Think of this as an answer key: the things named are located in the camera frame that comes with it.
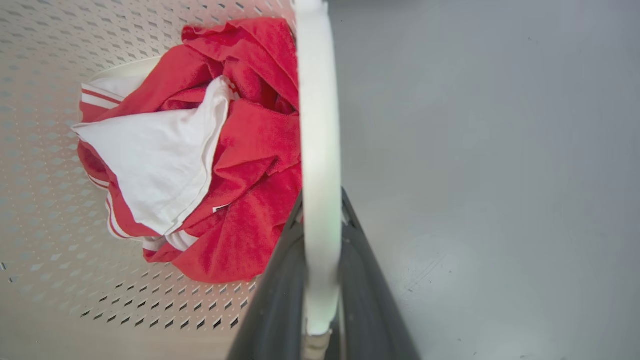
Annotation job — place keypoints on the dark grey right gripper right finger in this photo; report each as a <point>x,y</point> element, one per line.
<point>370,310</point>

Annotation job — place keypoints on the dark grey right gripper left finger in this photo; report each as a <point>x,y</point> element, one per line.
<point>277,310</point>

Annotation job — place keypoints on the white perforated laundry basket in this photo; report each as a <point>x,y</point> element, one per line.
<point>321,150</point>

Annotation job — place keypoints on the red and white garment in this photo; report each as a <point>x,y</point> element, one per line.
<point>240,150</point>

